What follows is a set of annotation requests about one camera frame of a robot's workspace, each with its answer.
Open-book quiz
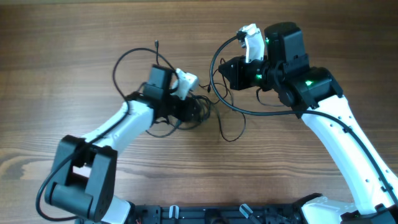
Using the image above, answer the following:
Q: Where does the black micro USB cable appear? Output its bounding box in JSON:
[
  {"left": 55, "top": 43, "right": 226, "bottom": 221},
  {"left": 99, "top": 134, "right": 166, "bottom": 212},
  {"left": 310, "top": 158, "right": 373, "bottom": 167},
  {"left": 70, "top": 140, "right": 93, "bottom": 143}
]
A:
[{"left": 154, "top": 39, "right": 175, "bottom": 71}]

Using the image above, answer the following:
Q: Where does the thick black USB-A cable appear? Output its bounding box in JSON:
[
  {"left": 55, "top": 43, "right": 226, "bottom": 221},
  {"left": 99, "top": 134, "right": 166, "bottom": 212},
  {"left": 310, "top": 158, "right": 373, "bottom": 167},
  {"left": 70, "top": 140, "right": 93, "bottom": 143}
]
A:
[{"left": 146, "top": 93, "right": 215, "bottom": 139}]

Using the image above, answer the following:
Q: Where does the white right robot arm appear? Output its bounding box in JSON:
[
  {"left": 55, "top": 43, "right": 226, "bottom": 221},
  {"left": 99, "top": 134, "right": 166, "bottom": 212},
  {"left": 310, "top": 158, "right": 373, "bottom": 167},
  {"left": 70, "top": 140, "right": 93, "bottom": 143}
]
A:
[{"left": 218, "top": 22, "right": 397, "bottom": 223}]

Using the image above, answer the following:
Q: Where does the black right camera cable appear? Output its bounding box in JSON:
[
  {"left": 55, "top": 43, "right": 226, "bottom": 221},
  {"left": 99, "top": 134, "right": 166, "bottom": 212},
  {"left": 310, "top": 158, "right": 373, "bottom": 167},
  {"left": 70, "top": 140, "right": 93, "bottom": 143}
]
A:
[{"left": 210, "top": 34, "right": 398, "bottom": 206}]

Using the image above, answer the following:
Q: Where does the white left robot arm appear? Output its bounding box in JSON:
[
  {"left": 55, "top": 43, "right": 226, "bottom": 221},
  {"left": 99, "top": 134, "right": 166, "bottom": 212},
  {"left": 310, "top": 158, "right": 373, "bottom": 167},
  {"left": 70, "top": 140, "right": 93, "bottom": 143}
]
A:
[{"left": 44, "top": 65, "right": 200, "bottom": 223}]

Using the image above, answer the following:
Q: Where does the thin black USB cable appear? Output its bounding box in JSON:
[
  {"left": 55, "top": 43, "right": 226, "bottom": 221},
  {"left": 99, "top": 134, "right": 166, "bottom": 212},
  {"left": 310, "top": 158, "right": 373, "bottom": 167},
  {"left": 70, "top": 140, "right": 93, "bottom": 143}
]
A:
[{"left": 198, "top": 57, "right": 247, "bottom": 143}]

